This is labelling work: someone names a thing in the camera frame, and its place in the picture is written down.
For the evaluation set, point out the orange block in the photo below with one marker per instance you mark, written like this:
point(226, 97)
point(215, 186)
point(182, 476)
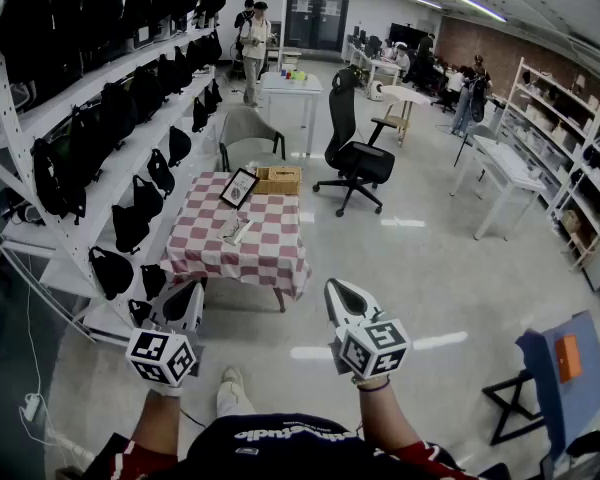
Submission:
point(569, 358)

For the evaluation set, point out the blue board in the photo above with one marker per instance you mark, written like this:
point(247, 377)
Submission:
point(545, 378)

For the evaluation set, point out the white shelving rack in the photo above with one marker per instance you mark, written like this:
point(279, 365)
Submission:
point(87, 93)

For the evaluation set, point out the white office desk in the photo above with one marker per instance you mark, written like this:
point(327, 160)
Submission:
point(380, 64)

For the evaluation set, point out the thin-framed round eyeglasses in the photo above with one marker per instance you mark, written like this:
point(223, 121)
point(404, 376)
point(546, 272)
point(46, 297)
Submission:
point(231, 229)

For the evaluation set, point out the person's black red shirt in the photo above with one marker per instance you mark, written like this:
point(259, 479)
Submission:
point(290, 448)

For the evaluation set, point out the black folding stand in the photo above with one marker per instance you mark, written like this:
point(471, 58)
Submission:
point(512, 408)

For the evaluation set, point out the round white wooden-legged table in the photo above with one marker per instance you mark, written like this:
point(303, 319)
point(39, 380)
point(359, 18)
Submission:
point(405, 95)

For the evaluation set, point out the black office chair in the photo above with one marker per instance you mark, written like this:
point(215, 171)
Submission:
point(360, 160)

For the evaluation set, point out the white open shelf unit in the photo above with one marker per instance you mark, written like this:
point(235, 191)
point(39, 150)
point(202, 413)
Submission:
point(587, 133)

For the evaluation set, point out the person's left forearm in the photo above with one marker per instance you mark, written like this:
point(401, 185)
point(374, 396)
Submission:
point(155, 423)

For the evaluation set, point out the dark glass double door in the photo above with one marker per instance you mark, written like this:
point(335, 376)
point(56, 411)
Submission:
point(317, 15)

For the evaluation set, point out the pink white checked tablecloth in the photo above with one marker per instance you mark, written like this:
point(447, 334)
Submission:
point(275, 253)

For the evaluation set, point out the person's right forearm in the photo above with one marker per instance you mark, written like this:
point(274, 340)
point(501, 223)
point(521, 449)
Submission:
point(385, 413)

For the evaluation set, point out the black picture frame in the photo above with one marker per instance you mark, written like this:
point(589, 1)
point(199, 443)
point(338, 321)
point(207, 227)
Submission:
point(237, 188)

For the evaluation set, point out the wicker tissue box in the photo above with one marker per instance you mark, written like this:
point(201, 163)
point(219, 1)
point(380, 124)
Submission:
point(280, 180)

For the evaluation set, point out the small colourful toys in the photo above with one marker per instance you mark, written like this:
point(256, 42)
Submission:
point(300, 74)

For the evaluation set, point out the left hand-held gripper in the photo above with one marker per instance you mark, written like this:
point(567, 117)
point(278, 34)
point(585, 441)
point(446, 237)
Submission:
point(155, 353)

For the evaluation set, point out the white square table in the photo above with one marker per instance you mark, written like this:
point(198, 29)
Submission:
point(290, 85)

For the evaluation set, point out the white power adapter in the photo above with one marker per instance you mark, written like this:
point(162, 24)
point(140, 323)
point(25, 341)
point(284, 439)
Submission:
point(31, 405)

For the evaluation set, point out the grey armchair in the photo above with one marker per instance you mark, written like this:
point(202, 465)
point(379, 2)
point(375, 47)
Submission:
point(250, 128)

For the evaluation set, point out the row of black caps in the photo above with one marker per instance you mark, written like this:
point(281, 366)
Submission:
point(111, 270)

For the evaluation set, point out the black wall screen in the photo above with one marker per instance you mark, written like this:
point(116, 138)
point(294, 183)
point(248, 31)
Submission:
point(407, 34)

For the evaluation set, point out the white round appliance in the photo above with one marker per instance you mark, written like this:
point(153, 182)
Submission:
point(376, 90)

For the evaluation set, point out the white long desk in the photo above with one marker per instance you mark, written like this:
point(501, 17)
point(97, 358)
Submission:
point(505, 168)

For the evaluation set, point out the person's leg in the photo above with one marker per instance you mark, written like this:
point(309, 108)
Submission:
point(232, 393)

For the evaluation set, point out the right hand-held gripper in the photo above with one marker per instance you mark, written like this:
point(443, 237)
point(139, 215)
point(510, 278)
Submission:
point(375, 348)

